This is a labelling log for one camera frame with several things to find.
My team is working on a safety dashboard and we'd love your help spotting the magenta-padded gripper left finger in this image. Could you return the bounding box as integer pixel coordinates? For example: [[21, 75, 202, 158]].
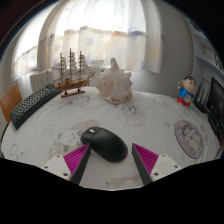
[[40, 143, 92, 186]]

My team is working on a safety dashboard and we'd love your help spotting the black router with antennas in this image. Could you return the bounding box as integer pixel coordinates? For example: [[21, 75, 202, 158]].
[[194, 78, 213, 114]]

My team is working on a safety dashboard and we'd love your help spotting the cartoon boy figurine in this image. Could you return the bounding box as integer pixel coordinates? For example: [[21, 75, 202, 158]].
[[176, 75, 197, 108]]

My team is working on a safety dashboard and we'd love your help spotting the white star-print curtain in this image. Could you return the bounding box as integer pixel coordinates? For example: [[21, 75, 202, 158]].
[[11, 0, 164, 81]]

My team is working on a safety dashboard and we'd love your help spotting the white radiator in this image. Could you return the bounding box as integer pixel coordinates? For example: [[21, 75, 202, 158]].
[[29, 59, 104, 94]]

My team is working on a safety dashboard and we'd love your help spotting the black computer mouse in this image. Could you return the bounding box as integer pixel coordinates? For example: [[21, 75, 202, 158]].
[[80, 126, 129, 163]]

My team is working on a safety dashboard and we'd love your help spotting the wooden model sailing ship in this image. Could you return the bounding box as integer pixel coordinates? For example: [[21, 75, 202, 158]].
[[51, 47, 97, 99]]

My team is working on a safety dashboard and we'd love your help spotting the black keyboard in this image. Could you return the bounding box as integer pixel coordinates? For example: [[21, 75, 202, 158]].
[[9, 83, 62, 130]]

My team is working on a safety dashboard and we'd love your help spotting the large white conch shell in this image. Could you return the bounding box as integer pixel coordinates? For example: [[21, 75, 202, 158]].
[[96, 57, 134, 105]]

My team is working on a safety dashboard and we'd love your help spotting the white wall shelf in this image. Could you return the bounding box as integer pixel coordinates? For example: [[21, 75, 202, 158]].
[[189, 16, 224, 73]]

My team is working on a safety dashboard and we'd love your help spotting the wooden chair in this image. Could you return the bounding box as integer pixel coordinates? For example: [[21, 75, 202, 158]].
[[0, 83, 24, 125]]

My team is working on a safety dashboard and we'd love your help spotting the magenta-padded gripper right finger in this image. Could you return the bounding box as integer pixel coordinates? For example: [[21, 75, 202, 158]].
[[131, 143, 184, 186]]

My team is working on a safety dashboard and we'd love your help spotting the white printed tablecloth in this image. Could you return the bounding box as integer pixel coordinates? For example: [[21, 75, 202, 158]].
[[0, 85, 223, 191]]

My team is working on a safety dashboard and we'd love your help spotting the black monitor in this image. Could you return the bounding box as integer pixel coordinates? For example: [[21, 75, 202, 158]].
[[205, 76, 224, 144]]

